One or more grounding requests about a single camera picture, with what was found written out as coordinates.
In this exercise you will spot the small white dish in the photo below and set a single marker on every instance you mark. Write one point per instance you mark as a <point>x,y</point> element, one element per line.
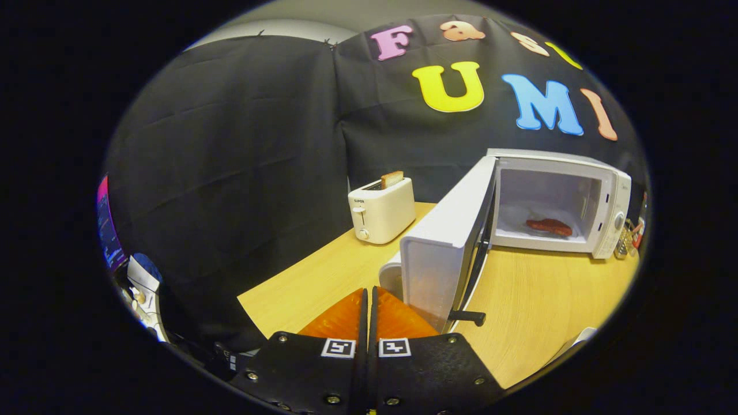
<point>576,337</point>

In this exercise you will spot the dark red meat strip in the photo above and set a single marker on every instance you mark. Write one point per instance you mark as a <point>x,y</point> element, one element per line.
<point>550,226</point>

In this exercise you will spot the cream bread toaster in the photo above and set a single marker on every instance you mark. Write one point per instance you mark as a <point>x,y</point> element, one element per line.
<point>383,213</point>

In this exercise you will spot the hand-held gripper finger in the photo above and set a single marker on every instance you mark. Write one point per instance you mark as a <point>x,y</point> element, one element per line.
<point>375,323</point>
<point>363,346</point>

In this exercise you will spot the white paper sheet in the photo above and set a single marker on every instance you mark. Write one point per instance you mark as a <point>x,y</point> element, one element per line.
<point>138,276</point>

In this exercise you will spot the computer screen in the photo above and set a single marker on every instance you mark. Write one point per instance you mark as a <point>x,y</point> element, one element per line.
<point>109,230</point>

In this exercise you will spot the toast slice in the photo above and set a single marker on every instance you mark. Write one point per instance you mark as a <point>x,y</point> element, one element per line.
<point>392,179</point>

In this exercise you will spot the white toaster oven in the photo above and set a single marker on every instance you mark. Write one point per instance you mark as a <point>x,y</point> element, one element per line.
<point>444,230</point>

